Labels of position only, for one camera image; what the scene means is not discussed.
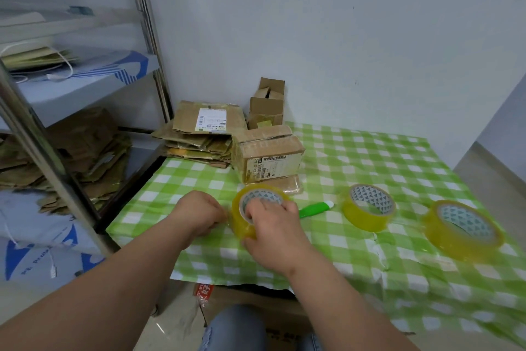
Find person's left hand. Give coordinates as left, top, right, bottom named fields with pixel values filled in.
left=169, top=190, right=229, bottom=240

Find person's right hand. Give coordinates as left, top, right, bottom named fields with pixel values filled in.
left=240, top=198, right=318, bottom=277

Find yellow packing tape roll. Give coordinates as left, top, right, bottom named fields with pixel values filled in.
left=340, top=183, right=397, bottom=233
left=422, top=199, right=505, bottom=262
left=229, top=184, right=296, bottom=240

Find person's left forearm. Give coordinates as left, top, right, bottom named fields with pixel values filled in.
left=0, top=215, right=194, bottom=351

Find person's right forearm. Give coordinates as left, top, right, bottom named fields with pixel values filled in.
left=288, top=250, right=422, bottom=351

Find cardboard box with red print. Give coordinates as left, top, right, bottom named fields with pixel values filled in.
left=193, top=283, right=319, bottom=351

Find flat brown wrapped parcel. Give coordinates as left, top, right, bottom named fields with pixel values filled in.
left=263, top=175, right=304, bottom=195

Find green utility knife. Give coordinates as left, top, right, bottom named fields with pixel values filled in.
left=298, top=201, right=335, bottom=219

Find taped brown cardboard box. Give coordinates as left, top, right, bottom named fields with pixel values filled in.
left=231, top=125, right=306, bottom=184

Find stack of flattened cardboard boxes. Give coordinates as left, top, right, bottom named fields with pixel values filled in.
left=151, top=100, right=248, bottom=169

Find blue jeans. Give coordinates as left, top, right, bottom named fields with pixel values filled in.
left=198, top=305, right=322, bottom=351

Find small closed cardboard box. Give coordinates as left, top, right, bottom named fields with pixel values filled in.
left=247, top=96, right=284, bottom=130

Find green white checked tablecloth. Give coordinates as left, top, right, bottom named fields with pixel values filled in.
left=106, top=121, right=526, bottom=348

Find small open cardboard box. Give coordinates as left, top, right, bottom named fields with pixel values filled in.
left=253, top=77, right=286, bottom=101

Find pile of crumpled cardboard sheets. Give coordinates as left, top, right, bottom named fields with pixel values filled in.
left=0, top=107, right=133, bottom=216

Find metal shelf rack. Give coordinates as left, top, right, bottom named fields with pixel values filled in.
left=0, top=0, right=174, bottom=258

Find yellowish paper folders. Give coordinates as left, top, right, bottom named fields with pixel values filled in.
left=0, top=46, right=79, bottom=73

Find white cable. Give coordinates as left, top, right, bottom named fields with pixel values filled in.
left=10, top=49, right=75, bottom=83

